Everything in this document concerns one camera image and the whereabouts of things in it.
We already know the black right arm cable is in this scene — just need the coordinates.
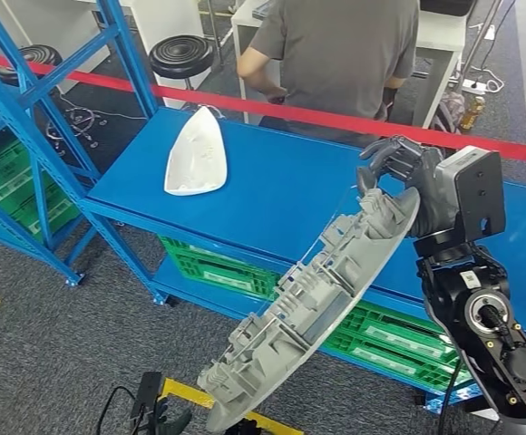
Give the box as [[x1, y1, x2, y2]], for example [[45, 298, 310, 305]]
[[437, 357, 465, 435]]

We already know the black round stool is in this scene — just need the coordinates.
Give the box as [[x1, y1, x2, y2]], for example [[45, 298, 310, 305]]
[[0, 44, 63, 85], [148, 34, 215, 92]]

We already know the white cabinet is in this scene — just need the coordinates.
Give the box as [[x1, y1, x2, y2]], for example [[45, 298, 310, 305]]
[[0, 0, 212, 111]]

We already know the long blue steel rack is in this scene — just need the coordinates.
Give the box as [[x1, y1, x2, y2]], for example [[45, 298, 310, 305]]
[[0, 0, 526, 419]]

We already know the yellow floor tape square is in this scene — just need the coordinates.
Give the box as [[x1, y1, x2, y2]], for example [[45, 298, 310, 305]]
[[158, 378, 305, 435]]

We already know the white power strip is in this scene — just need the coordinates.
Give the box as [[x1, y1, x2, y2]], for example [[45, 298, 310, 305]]
[[462, 78, 488, 96]]

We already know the long red barrier belt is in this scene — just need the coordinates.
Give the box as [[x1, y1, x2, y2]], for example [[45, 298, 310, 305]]
[[0, 53, 526, 166]]

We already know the clear plastic parts case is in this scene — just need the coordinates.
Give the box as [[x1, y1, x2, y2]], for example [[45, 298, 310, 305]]
[[252, 0, 275, 20]]

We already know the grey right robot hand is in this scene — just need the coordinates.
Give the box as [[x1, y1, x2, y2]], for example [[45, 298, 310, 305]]
[[355, 135, 448, 238]]

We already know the black robot foot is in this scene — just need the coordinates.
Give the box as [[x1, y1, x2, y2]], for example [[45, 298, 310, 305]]
[[224, 417, 258, 435]]

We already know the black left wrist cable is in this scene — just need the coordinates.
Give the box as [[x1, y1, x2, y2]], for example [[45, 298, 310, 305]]
[[96, 385, 135, 435]]

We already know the grey plastic wheel hubcap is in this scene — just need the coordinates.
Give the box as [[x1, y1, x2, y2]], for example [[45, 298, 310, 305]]
[[197, 187, 421, 435]]

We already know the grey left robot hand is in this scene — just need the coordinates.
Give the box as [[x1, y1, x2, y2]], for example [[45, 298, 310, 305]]
[[153, 399, 194, 435]]

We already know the grey patterned bag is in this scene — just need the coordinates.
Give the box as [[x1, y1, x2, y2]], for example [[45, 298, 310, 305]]
[[431, 90, 465, 136]]

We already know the amber drink bottle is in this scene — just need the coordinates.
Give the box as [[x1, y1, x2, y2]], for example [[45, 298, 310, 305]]
[[460, 94, 486, 133]]

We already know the white mirror shell part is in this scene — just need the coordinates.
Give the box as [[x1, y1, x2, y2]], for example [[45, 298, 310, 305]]
[[163, 105, 229, 197]]

